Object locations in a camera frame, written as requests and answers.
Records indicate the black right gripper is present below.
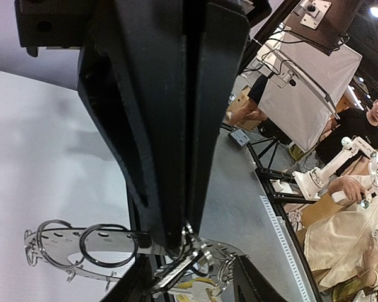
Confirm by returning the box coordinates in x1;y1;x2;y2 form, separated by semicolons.
13;0;273;58

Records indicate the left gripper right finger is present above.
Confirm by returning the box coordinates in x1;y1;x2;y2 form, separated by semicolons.
232;255;286;302

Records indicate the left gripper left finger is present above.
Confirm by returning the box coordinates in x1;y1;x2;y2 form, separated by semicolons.
104;259;159;302

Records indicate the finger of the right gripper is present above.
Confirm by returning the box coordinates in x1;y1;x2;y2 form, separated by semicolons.
77;1;186;250
187;2;249;232

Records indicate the round metal keyring disc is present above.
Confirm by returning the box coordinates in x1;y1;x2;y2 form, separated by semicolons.
23;220;243;296

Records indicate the white fabric light tent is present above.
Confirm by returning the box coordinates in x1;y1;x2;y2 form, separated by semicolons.
258;32;362;152

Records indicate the person in beige clothing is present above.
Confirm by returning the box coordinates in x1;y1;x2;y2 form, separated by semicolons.
297;175;378;294

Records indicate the man in black shirt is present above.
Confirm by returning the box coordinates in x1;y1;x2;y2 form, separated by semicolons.
314;99;378;167

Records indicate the white slotted cable duct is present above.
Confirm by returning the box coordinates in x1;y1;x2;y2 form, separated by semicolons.
260;195;316;302

